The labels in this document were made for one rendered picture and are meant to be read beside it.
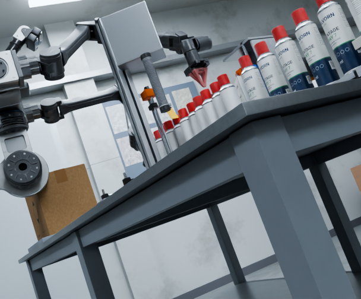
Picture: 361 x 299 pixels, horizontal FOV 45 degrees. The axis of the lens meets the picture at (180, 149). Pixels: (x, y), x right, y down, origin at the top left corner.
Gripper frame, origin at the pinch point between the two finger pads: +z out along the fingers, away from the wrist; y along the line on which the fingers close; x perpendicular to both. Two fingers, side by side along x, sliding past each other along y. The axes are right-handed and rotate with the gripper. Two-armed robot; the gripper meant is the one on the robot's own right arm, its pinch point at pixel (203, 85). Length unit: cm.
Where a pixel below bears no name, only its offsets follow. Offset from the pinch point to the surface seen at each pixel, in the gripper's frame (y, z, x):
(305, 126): -85, 39, 55
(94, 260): 13, 48, 61
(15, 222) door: 279, -4, 31
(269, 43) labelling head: -46.1, 7.2, 8.8
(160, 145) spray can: 12.0, 16.4, 22.0
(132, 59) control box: -9.8, -10.5, 33.0
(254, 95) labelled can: -46, 22, 24
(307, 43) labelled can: -69, 19, 24
